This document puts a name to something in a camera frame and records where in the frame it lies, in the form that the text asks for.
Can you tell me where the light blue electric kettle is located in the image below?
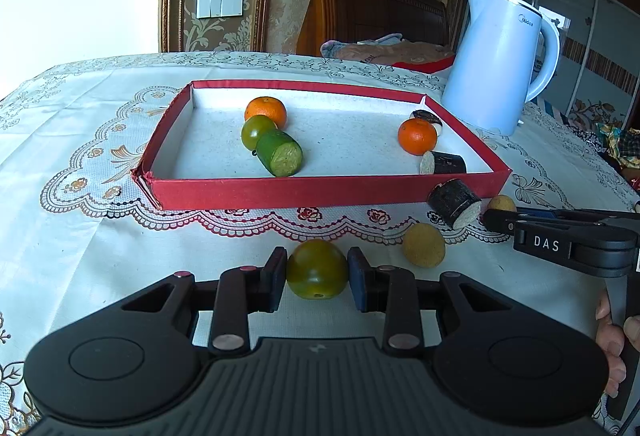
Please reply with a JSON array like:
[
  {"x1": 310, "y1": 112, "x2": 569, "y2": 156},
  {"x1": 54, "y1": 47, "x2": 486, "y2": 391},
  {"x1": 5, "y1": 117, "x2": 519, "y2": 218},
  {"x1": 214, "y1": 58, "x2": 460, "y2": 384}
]
[{"x1": 442, "y1": 0, "x2": 560, "y2": 135}]

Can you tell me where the green cucumber piece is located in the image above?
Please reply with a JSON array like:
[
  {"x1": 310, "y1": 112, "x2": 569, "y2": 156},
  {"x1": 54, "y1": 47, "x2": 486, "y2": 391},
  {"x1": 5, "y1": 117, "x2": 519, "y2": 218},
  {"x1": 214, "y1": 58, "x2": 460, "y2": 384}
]
[{"x1": 256, "y1": 130, "x2": 304, "y2": 177}]

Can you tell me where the person right hand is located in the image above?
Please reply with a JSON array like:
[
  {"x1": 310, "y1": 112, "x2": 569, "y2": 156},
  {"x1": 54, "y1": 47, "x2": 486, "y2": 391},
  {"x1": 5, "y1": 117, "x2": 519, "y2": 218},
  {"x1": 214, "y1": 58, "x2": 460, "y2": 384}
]
[{"x1": 596, "y1": 291, "x2": 628, "y2": 398}]

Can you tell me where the orange mandarin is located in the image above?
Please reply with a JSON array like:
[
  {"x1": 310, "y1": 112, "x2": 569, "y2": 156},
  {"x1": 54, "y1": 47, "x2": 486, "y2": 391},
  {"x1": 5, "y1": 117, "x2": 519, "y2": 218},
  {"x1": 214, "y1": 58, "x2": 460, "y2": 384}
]
[
  {"x1": 244, "y1": 96, "x2": 288, "y2": 130},
  {"x1": 397, "y1": 118, "x2": 437, "y2": 156}
]

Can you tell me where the red cardboard tray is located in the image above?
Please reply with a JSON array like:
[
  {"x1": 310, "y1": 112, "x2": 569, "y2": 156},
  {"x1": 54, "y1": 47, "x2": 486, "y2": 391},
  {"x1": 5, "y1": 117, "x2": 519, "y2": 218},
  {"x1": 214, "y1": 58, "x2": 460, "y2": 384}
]
[{"x1": 132, "y1": 80, "x2": 511, "y2": 211}]

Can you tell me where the beige printed pillow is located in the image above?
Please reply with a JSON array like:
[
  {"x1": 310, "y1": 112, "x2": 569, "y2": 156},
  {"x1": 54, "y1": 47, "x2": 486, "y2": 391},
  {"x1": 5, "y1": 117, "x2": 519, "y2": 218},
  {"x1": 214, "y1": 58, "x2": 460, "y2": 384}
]
[{"x1": 320, "y1": 33, "x2": 454, "y2": 66}]

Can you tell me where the white floral tablecloth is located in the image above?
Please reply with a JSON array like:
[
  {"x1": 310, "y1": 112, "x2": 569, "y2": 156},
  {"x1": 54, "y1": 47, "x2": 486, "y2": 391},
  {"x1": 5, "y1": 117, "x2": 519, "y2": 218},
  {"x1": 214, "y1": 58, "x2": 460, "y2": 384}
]
[{"x1": 1, "y1": 53, "x2": 639, "y2": 435}]

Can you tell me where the white wall light switch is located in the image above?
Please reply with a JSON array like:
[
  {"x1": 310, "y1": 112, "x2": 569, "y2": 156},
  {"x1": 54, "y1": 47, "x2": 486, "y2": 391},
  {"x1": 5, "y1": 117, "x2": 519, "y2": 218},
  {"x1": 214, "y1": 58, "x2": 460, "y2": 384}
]
[{"x1": 195, "y1": 0, "x2": 244, "y2": 19}]

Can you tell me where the black skinned yam piece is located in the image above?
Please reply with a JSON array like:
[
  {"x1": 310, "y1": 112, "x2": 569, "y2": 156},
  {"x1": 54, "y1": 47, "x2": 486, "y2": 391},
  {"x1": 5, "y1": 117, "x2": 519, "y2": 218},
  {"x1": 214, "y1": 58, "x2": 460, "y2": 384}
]
[{"x1": 411, "y1": 109, "x2": 442, "y2": 136}]

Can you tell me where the yellow longan fruit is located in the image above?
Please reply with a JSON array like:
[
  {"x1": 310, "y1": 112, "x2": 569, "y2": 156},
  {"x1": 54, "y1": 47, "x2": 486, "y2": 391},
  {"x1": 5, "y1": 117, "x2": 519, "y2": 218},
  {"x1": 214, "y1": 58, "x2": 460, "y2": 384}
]
[
  {"x1": 487, "y1": 195, "x2": 518, "y2": 212},
  {"x1": 401, "y1": 223, "x2": 446, "y2": 268}
]

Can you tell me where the wardrobe with glass doors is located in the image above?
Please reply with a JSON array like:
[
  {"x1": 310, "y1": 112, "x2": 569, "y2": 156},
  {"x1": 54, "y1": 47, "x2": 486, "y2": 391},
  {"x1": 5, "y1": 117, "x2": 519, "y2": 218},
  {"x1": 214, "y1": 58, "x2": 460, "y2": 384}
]
[{"x1": 523, "y1": 0, "x2": 639, "y2": 129}]

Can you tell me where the brown wooden headboard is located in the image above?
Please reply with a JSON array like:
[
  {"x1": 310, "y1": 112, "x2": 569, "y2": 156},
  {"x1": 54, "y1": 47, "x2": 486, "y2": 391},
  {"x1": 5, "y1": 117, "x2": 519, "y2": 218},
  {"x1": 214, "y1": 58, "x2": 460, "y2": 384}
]
[{"x1": 296, "y1": 0, "x2": 449, "y2": 56}]

